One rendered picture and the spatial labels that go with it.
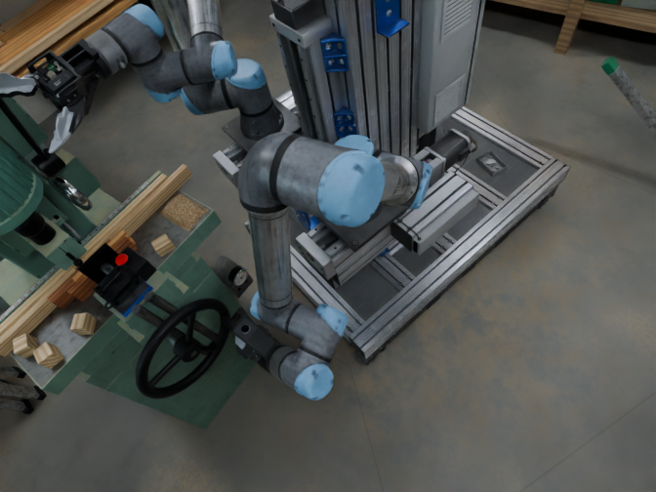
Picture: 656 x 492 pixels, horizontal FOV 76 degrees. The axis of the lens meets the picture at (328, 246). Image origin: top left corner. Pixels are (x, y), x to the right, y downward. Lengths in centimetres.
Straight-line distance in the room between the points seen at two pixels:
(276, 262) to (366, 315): 94
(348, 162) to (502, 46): 268
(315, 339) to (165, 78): 66
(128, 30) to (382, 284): 126
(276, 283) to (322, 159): 33
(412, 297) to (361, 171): 116
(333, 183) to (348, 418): 135
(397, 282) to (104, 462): 143
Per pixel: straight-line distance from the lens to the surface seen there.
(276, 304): 92
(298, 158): 65
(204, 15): 110
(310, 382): 90
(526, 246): 219
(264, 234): 79
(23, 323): 131
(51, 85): 96
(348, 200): 62
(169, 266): 124
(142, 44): 104
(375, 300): 176
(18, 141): 129
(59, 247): 118
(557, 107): 285
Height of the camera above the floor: 181
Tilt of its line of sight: 57 degrees down
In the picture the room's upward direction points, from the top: 16 degrees counter-clockwise
